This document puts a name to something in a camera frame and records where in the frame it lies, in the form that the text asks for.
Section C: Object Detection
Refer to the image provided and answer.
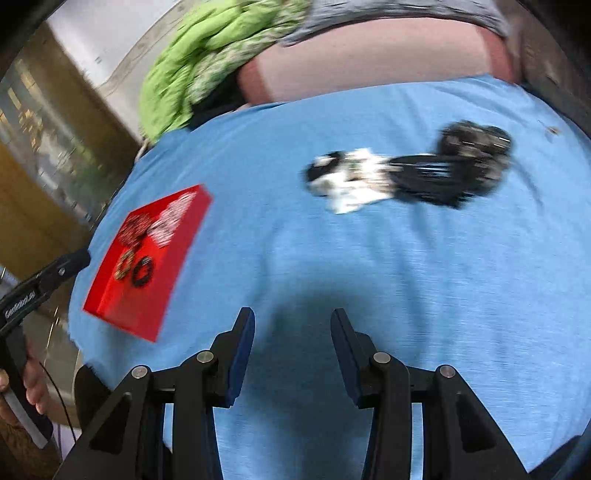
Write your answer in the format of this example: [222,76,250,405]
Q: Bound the red dotted scrunchie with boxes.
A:
[119,213,151,247]

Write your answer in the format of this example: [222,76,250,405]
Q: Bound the black braided hair tie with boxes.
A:
[305,157,340,185]

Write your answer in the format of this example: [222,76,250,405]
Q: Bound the thin black cable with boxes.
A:
[39,360,78,445]

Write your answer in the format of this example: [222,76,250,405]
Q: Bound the white cherry print scrunchie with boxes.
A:
[307,148,393,215]

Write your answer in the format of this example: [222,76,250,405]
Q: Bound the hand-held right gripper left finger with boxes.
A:
[53,307,257,480]

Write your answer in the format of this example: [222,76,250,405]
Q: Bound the plain green cloth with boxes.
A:
[139,0,278,144]

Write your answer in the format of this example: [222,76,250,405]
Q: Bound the glass front wooden cabinet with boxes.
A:
[0,23,144,319]

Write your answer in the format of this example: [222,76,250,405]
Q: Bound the leopard print hair tie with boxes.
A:
[115,251,136,280]

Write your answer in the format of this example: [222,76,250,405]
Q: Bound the pink cushion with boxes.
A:
[238,21,519,108]

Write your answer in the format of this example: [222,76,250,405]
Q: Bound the red plaid scrunchie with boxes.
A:
[150,191,198,250]

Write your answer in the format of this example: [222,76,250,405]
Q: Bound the black hair claw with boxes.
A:
[390,154,472,209]

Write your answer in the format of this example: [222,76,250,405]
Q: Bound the person's left hand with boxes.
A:
[0,344,52,423]

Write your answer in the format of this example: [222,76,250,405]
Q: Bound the green patterned cloth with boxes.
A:
[185,0,311,104]

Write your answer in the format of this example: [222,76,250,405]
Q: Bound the grey black sheer scrunchie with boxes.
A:
[434,121,514,197]

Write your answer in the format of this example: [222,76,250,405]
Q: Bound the black scalloped hair tie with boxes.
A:
[131,257,155,287]

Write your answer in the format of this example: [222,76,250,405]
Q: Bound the blue cloth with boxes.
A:
[68,76,591,480]

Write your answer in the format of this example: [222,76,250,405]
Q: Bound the red tray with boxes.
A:
[83,184,214,343]

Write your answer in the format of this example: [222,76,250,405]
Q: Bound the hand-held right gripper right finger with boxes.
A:
[329,307,530,480]

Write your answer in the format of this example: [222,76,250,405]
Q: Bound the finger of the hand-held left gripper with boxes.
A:
[34,248,92,297]

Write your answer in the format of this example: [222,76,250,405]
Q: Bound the grey quilted cloth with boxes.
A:
[281,0,514,48]

